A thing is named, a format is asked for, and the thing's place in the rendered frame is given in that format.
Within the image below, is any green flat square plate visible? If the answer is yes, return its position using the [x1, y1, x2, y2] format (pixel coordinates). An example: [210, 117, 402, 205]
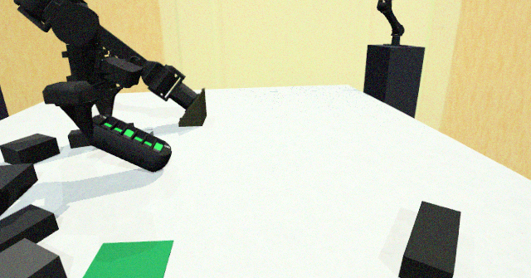
[82, 240, 174, 278]

